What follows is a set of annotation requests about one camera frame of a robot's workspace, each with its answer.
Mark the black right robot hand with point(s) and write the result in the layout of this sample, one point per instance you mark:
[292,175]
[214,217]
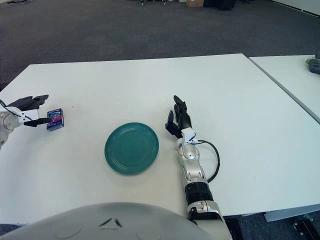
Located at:
[183,120]

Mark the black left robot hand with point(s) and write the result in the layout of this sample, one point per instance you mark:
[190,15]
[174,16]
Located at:
[27,103]

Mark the blue purple gum box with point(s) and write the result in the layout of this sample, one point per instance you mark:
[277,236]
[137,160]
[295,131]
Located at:
[56,120]

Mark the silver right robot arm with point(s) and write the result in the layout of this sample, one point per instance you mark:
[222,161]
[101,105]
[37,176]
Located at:
[191,160]

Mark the green round plate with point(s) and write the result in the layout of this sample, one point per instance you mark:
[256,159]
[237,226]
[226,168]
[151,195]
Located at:
[131,148]

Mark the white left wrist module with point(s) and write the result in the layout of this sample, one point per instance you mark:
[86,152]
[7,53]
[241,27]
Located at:
[31,114]

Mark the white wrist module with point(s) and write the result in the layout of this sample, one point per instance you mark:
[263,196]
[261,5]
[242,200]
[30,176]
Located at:
[188,135]
[31,114]

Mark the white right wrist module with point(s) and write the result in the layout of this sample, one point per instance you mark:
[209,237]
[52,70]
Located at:
[188,135]

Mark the black floor stand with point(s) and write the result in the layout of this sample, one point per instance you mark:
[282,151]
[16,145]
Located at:
[17,1]

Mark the brown cardboard box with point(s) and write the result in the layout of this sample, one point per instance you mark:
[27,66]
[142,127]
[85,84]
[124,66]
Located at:
[195,3]

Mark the black cabinet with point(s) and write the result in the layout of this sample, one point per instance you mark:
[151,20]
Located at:
[220,4]

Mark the black chair caster base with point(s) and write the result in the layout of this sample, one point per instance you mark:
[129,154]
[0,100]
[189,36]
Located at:
[152,2]

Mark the grey robot torso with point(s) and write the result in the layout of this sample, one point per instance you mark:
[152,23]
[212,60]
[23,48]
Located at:
[112,225]

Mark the grey table foot beam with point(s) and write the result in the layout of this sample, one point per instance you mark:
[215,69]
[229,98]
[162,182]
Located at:
[287,215]

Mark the grey power strip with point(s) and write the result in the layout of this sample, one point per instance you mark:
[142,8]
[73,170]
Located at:
[314,65]

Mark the black wheeled base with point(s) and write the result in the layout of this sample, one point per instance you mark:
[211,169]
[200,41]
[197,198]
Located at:
[306,225]

